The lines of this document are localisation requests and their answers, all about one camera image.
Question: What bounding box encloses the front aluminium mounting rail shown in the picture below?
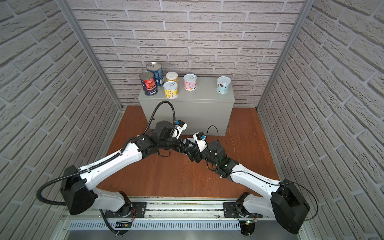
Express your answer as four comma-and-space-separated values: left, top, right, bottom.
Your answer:
62, 197, 276, 221

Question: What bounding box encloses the right thin black cable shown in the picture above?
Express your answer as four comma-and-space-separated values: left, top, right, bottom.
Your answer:
206, 125, 319, 222

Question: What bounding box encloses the aluminium corner post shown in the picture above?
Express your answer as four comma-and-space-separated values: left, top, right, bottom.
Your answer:
256, 0, 315, 110
56, 0, 124, 111

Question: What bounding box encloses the left black corrugated cable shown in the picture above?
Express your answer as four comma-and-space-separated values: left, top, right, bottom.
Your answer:
35, 100, 177, 207

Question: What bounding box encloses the perforated white vent strip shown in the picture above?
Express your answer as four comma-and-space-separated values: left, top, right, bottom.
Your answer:
69, 220, 241, 231

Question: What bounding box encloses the right aluminium corner post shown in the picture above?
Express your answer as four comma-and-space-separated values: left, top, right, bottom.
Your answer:
256, 0, 315, 110

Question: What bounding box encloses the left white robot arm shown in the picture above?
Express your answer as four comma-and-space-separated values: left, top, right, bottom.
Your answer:
61, 120, 188, 217

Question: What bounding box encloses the grey label pull-tab can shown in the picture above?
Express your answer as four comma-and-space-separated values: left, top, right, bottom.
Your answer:
186, 138, 197, 151

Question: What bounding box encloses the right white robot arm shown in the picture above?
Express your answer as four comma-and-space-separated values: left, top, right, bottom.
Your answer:
183, 138, 311, 234

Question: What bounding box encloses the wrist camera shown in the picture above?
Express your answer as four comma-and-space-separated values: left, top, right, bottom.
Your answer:
193, 132, 207, 153
172, 120, 188, 140

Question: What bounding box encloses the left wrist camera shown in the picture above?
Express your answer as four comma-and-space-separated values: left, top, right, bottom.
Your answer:
172, 120, 188, 140

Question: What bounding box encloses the pink label pull-tab can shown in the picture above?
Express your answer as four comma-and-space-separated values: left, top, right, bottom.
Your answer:
183, 74, 197, 91

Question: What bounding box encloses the left aluminium corner post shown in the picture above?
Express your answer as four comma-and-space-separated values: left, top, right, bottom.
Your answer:
56, 0, 124, 111

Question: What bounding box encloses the dark tomato label can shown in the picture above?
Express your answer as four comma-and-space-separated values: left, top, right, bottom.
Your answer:
139, 71, 158, 96

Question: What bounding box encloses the plain lid silver can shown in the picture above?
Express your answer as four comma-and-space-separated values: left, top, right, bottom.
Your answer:
217, 76, 231, 94

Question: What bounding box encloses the white lid small can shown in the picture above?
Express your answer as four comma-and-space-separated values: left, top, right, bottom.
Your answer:
166, 72, 179, 82

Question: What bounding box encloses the yellow label pull-tab can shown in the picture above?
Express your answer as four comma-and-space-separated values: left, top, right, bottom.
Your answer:
163, 81, 179, 99

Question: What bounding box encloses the grey metal cabinet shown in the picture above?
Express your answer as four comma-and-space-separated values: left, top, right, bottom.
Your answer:
138, 77, 235, 136

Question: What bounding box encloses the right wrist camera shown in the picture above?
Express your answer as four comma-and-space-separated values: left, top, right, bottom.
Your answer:
193, 132, 207, 153

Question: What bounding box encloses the blue label tin can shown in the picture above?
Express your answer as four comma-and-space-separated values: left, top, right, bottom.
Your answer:
146, 62, 164, 87

